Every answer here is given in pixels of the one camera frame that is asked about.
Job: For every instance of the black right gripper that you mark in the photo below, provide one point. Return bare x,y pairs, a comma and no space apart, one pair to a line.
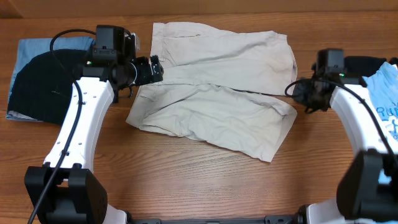
302,93

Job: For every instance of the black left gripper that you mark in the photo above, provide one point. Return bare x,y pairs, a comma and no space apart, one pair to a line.
146,76

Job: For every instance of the beige khaki shorts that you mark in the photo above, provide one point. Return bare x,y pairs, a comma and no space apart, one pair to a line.
219,86

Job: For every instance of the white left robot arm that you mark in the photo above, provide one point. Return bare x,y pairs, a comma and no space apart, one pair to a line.
64,188

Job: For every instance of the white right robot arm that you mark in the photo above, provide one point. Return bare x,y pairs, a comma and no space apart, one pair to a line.
367,193

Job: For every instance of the black garment under t-shirt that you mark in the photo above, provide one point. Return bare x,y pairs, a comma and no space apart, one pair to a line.
369,67

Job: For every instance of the light blue printed t-shirt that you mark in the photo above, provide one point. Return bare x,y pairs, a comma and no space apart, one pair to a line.
382,87

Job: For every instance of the black folded garment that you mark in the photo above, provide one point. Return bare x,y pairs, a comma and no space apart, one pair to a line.
42,90

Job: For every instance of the light blue folded denim garment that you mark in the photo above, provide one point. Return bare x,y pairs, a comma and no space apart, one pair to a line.
30,48

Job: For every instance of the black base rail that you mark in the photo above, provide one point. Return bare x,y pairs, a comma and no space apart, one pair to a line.
269,219

